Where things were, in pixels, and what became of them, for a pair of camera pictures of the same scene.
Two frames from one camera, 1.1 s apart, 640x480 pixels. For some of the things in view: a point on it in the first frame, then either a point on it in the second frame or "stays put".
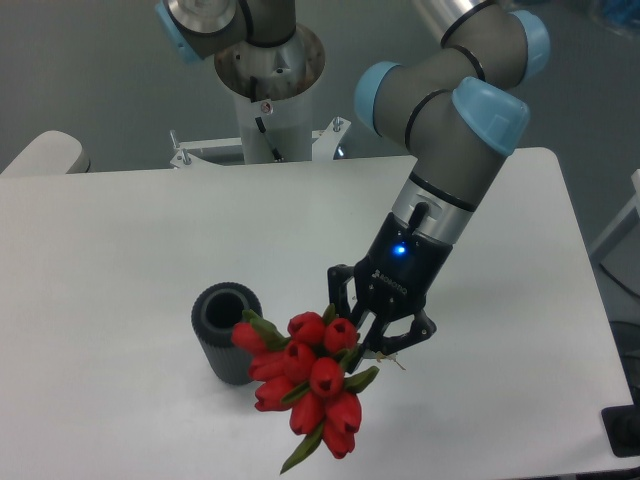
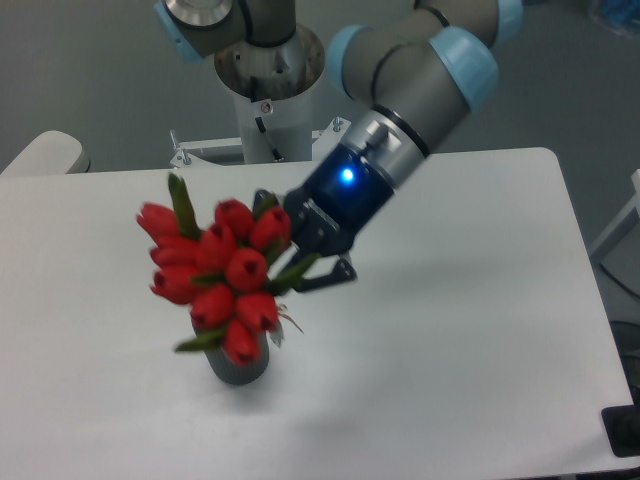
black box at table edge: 621,424 stays put
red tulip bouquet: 303,372 to 224,271
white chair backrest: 49,152 stays put
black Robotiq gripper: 394,281 to 343,193
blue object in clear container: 622,12 stays put
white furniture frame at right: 634,204 stays put
